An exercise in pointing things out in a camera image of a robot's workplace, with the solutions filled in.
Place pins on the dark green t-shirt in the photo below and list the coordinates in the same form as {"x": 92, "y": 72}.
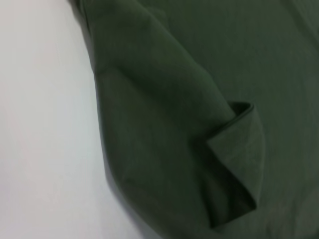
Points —
{"x": 199, "y": 119}

